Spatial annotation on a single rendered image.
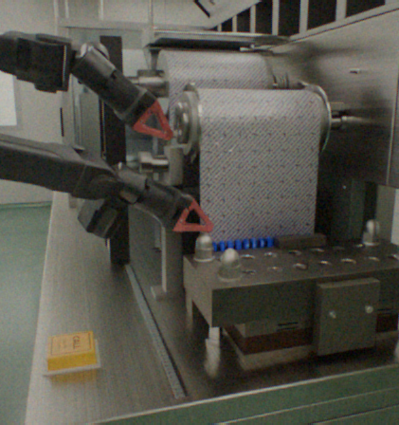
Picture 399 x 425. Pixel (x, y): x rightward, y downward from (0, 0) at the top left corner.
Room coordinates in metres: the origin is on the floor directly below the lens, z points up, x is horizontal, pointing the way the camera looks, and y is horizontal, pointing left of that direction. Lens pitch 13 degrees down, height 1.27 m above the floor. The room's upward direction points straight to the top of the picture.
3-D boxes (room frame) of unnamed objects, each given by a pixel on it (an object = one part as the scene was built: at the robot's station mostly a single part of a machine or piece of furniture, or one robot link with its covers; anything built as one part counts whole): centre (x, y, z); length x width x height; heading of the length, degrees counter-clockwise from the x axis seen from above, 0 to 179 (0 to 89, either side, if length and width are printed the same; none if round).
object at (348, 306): (0.63, -0.23, 0.96); 0.10 x 0.03 x 0.11; 106
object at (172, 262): (0.86, 0.07, 1.05); 0.06 x 0.05 x 0.31; 106
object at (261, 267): (0.71, -0.19, 1.00); 0.40 x 0.16 x 0.06; 106
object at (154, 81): (1.07, 0.11, 1.33); 0.06 x 0.06 x 0.06; 16
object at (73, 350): (0.62, 0.20, 0.91); 0.07 x 0.07 x 0.02; 16
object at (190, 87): (0.84, 0.02, 1.25); 0.15 x 0.01 x 0.15; 16
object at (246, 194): (0.81, -0.12, 1.11); 0.23 x 0.01 x 0.18; 106
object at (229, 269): (0.62, -0.05, 1.05); 0.04 x 0.04 x 0.04
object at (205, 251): (0.71, -0.01, 1.05); 0.04 x 0.04 x 0.04
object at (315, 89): (0.91, -0.23, 1.25); 0.15 x 0.01 x 0.15; 16
